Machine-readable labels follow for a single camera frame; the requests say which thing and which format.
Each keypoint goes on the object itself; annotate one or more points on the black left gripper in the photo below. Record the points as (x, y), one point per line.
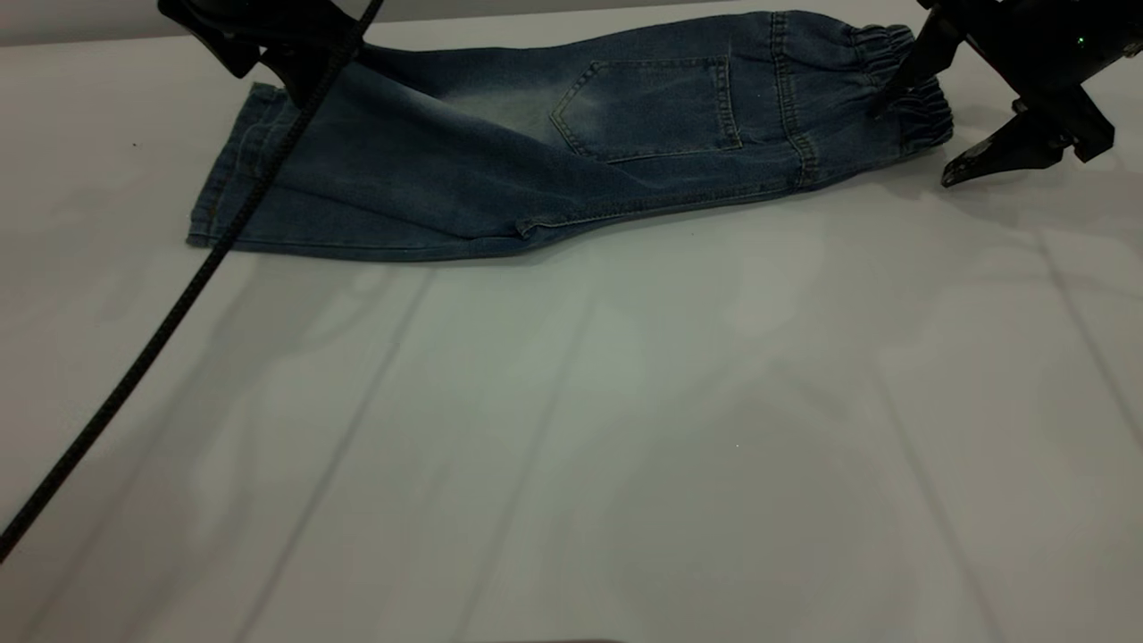
(277, 22)

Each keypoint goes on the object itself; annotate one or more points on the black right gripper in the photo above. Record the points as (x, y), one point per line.
(1045, 45)

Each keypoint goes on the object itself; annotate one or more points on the blue denim pants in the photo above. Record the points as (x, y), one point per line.
(536, 161)

